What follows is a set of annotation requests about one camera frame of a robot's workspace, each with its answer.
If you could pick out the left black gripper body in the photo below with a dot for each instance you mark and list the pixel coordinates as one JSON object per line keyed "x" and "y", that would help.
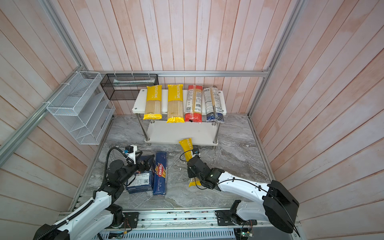
{"x": 132, "y": 168}

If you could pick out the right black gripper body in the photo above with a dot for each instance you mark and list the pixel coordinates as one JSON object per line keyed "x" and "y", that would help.
{"x": 191, "y": 173}

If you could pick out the blue Barilla spaghetti box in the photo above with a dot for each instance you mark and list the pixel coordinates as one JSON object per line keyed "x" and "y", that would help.
{"x": 160, "y": 176}

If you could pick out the yellow Pastatime spaghetti pack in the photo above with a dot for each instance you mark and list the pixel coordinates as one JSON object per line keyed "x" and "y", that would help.
{"x": 187, "y": 146}
{"x": 153, "y": 110}

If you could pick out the red spaghetti pack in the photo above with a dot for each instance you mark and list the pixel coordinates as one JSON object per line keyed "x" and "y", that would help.
{"x": 194, "y": 104}

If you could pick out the blue white-label spaghetti pack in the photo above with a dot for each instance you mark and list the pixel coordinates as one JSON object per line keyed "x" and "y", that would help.
{"x": 213, "y": 104}

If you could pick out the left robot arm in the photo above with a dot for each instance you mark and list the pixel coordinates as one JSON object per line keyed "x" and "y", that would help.
{"x": 100, "y": 211}

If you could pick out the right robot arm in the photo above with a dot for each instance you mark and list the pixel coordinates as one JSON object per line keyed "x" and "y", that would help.
{"x": 265, "y": 202}

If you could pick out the dark blue pasta bag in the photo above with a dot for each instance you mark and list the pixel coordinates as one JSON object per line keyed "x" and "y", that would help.
{"x": 141, "y": 181}

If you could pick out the white two-tier shelf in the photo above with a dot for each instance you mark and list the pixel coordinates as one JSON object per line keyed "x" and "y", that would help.
{"x": 160, "y": 132}

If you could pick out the black mesh basket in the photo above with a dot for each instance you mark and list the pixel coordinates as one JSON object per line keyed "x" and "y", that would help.
{"x": 119, "y": 87}

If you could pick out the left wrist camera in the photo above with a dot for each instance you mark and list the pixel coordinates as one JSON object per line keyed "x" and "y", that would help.
{"x": 130, "y": 154}

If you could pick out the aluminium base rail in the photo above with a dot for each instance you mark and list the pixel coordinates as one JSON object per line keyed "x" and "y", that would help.
{"x": 181, "y": 224}

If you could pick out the white wire mesh rack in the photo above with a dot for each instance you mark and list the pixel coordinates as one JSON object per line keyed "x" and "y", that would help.
{"x": 81, "y": 109}

